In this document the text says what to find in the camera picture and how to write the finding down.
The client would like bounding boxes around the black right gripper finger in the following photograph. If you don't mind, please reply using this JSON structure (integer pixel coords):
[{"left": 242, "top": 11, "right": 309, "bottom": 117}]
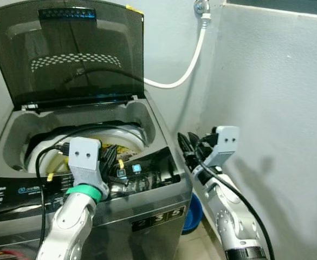
[
  {"left": 186, "top": 131, "right": 201, "bottom": 163},
  {"left": 177, "top": 132, "right": 191, "bottom": 170}
]

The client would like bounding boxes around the grey top-load washing machine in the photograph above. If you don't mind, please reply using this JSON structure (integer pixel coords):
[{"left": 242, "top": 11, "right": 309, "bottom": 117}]
[{"left": 0, "top": 93, "right": 195, "bottom": 260}]

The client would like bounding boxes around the yellow-brown cloth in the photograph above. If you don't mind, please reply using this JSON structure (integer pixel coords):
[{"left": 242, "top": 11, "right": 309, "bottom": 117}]
[{"left": 98, "top": 142, "right": 143, "bottom": 161}]

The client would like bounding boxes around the blue plastic basin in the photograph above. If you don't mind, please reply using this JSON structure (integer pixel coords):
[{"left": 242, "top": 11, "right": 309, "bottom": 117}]
[{"left": 181, "top": 192, "right": 204, "bottom": 235}]

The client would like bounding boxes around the black number label sticker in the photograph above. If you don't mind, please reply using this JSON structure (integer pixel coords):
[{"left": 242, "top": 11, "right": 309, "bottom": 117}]
[{"left": 131, "top": 206, "right": 186, "bottom": 232}]

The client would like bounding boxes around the tinted transparent washer lid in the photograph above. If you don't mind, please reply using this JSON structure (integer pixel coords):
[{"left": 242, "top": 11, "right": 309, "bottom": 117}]
[{"left": 0, "top": 0, "right": 146, "bottom": 111}]

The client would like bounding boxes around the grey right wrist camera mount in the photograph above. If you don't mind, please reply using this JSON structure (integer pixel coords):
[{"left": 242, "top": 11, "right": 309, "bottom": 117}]
[{"left": 204, "top": 126, "right": 241, "bottom": 169}]

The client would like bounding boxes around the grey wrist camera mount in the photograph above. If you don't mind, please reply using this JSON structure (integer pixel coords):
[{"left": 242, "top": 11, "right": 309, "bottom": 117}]
[
  {"left": 204, "top": 126, "right": 241, "bottom": 169},
  {"left": 67, "top": 136, "right": 109, "bottom": 199}
]

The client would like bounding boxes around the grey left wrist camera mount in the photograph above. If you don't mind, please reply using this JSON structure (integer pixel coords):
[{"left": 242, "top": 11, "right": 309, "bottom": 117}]
[{"left": 67, "top": 136, "right": 109, "bottom": 199}]

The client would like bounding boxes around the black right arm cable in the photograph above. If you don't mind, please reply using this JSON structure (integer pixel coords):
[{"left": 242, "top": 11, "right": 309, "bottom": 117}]
[{"left": 195, "top": 142, "right": 276, "bottom": 260}]

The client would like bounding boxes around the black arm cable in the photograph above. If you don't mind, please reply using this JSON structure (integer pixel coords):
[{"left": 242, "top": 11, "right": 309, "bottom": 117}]
[
  {"left": 35, "top": 125, "right": 127, "bottom": 251},
  {"left": 195, "top": 142, "right": 276, "bottom": 260}
]

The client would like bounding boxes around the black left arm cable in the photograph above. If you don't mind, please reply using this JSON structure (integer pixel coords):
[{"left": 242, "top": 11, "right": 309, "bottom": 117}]
[{"left": 35, "top": 125, "right": 127, "bottom": 251}]

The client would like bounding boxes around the white water inlet hose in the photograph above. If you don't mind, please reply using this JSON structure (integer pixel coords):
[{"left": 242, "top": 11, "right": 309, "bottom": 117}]
[{"left": 143, "top": 14, "right": 211, "bottom": 90}]

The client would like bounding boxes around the chrome wall tap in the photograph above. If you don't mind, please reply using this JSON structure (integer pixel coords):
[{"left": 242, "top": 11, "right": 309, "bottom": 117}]
[{"left": 193, "top": 0, "right": 212, "bottom": 17}]

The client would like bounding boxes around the dark window frame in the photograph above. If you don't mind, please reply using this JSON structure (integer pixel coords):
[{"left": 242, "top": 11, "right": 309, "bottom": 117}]
[{"left": 225, "top": 0, "right": 317, "bottom": 17}]

